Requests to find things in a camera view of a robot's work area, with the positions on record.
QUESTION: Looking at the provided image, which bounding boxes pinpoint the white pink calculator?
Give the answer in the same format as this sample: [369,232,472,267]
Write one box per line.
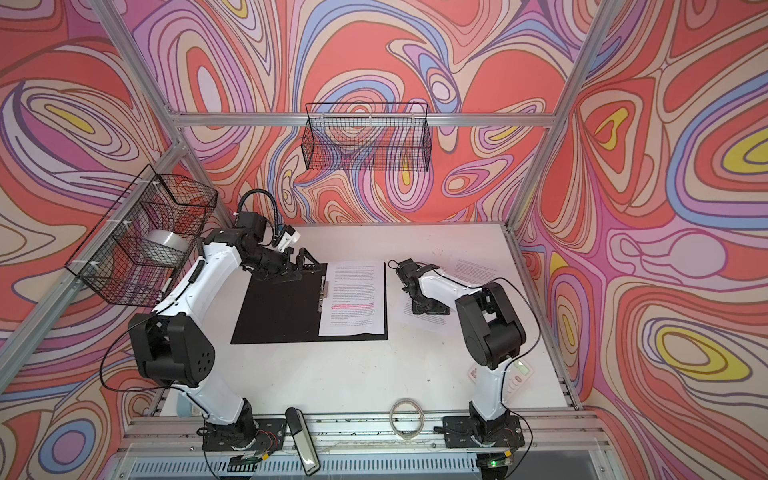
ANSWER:
[467,359,534,400]

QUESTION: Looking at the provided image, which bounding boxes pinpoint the white black lever arch folder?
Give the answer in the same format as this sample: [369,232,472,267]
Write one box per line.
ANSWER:
[230,263,389,345]

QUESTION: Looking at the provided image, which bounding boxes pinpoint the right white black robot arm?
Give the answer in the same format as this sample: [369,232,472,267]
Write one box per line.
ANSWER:
[395,259,527,427]

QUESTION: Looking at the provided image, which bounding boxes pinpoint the black wire basket wall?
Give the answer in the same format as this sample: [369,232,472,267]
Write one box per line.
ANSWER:
[66,166,218,307]
[301,101,432,172]

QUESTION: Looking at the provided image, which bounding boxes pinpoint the black wire basket left wall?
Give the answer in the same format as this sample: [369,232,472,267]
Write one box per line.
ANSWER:
[66,166,218,307]

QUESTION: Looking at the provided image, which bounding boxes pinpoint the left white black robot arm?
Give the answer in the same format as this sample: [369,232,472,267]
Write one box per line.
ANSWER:
[128,227,320,426]

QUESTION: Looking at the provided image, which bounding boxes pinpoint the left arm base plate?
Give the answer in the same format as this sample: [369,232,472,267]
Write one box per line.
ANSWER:
[196,418,287,454]

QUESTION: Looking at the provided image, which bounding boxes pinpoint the printed paper sheet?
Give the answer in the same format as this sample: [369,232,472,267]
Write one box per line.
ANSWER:
[393,291,460,335]
[445,257,498,286]
[318,261,386,337]

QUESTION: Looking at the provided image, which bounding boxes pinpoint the black wire basket back wall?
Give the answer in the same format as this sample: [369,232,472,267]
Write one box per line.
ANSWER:
[301,101,432,172]

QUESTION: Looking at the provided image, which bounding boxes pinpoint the printed paper sheet top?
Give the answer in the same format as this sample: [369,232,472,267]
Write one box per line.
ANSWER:
[318,261,386,337]

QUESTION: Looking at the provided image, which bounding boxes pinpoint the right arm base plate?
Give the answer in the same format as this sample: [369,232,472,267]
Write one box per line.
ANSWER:
[433,415,526,452]

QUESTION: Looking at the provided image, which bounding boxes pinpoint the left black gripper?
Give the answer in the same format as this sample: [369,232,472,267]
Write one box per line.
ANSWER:
[245,247,322,282]

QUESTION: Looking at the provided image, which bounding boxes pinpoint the light blue stapler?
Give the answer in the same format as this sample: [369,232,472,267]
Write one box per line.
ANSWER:
[176,395,197,418]

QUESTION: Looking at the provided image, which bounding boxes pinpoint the black handheld scanner device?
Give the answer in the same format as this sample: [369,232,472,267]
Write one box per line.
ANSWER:
[285,407,321,477]

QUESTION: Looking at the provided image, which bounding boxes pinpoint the silver tape roll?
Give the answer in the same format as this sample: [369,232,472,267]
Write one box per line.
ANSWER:
[142,229,189,255]

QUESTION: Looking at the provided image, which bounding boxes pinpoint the coiled white cable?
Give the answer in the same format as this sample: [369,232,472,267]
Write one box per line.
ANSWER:
[388,397,426,441]

